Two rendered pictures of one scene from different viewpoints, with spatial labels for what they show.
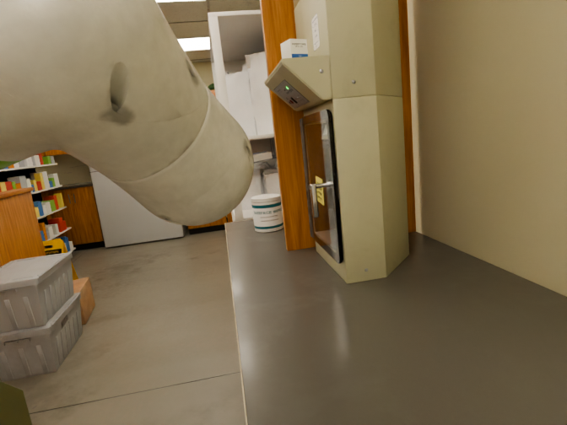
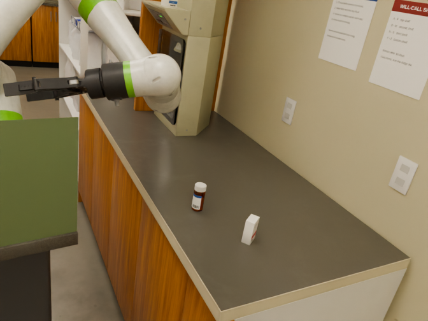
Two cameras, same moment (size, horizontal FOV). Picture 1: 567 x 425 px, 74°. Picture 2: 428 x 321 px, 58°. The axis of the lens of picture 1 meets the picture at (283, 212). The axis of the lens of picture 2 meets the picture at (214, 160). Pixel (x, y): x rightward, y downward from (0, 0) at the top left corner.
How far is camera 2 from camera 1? 0.87 m
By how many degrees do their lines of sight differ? 25
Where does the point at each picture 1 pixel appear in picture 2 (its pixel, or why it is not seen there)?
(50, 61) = (167, 88)
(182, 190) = (167, 106)
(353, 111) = (197, 44)
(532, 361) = (249, 174)
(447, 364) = (218, 172)
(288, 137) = (148, 37)
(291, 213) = not seen: hidden behind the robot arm
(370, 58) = (211, 18)
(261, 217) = not seen: hidden behind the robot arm
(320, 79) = (183, 23)
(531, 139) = (277, 79)
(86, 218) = not seen: outside the picture
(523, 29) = (285, 23)
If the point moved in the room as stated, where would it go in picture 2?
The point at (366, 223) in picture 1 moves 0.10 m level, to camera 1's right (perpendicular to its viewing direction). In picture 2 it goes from (192, 105) to (211, 106)
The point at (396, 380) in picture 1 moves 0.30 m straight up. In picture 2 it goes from (199, 176) to (211, 103)
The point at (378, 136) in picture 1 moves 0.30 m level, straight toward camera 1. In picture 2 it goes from (207, 60) to (210, 75)
